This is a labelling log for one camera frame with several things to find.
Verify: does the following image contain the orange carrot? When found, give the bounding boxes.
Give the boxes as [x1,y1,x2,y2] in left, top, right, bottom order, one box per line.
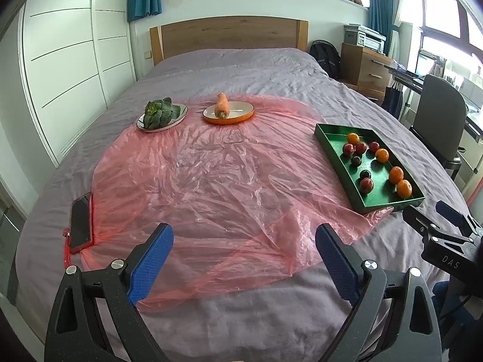
[214,93,230,118]

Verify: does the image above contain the white wardrobe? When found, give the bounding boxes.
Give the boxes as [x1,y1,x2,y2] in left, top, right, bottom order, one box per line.
[15,0,136,167]

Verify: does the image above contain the long teal curtain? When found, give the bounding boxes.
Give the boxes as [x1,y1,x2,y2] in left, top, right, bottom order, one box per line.
[368,0,401,51]

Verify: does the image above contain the orange plate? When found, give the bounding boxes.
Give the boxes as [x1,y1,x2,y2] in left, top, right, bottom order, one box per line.
[203,101,255,125]

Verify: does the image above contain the white plate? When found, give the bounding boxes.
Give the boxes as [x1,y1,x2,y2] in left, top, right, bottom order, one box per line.
[136,103,188,132]

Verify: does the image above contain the wooden headboard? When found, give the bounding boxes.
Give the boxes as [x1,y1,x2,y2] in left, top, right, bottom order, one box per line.
[150,16,309,66]

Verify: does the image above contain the red phone strap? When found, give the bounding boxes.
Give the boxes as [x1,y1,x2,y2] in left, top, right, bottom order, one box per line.
[62,227,73,268]

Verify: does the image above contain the wooden drawer cabinet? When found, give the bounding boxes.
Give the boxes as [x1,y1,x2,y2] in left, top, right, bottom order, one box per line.
[341,43,393,100]

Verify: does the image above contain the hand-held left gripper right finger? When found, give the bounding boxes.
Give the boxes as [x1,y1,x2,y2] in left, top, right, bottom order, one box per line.
[315,223,443,362]

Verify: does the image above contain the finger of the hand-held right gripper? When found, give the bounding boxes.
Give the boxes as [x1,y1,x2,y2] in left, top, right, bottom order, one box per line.
[402,204,453,243]
[435,201,483,237]

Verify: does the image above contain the dark shopping bag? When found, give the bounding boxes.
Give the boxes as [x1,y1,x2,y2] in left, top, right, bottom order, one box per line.
[381,83,404,117]

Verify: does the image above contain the grey office chair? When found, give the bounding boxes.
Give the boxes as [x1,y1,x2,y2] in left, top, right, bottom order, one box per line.
[409,75,469,182]

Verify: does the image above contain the cluttered desk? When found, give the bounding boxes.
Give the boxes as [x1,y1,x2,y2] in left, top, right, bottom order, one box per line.
[385,62,483,136]

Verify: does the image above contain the white printer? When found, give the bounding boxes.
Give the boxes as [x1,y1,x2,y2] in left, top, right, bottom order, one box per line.
[343,24,387,53]

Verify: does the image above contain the phone in red case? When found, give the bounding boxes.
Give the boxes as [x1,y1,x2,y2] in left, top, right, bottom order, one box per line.
[70,192,94,254]

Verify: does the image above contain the green bok choy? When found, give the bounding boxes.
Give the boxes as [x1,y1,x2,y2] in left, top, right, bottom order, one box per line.
[142,97,181,129]

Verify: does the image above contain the pink plastic sheet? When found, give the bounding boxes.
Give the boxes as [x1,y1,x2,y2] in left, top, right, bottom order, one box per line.
[91,94,395,312]

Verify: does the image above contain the black backpack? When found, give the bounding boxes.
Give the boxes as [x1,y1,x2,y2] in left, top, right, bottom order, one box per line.
[309,40,342,80]

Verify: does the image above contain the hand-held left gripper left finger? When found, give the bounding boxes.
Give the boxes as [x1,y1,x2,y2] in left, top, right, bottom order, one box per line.
[44,223,175,362]

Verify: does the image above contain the green rectangular tray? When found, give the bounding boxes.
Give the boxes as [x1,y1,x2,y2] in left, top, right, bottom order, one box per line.
[315,122,426,215]

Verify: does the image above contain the window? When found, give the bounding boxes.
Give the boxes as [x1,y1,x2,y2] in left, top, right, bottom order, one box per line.
[400,0,483,95]

